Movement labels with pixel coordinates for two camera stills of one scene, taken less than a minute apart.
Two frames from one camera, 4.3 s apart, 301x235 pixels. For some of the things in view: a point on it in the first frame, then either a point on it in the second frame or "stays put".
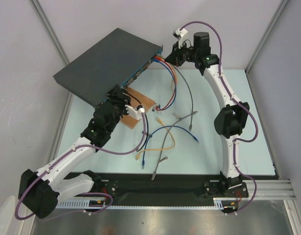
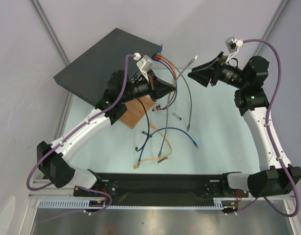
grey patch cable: x=190 y=126 stays put
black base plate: x=126 y=186 stays put
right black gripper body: x=176 y=56 -> x=216 y=72
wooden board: x=137 y=99 stays put
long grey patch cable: x=153 y=176 -> x=194 y=58
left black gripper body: x=118 y=107 -> x=150 y=84
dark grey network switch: x=113 y=61 stays put
